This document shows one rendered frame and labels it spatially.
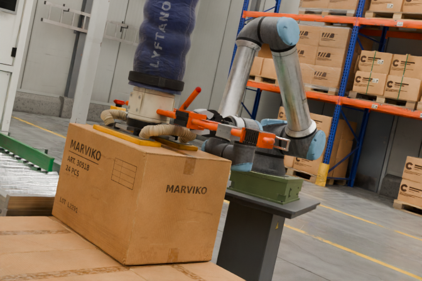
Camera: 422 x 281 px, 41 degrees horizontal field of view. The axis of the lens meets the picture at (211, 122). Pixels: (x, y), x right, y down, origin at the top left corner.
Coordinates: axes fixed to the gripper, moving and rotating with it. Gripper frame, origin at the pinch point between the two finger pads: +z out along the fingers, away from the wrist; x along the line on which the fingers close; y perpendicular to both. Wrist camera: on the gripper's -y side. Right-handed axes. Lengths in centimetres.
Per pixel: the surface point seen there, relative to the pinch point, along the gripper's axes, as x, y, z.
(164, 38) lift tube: 28.0, 19.7, 6.5
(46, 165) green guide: -49, 139, -22
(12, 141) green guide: -45, 188, -22
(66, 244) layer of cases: -54, 22, 30
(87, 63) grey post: 16, 345, -158
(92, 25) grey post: 55, 349, -157
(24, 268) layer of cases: -54, 2, 55
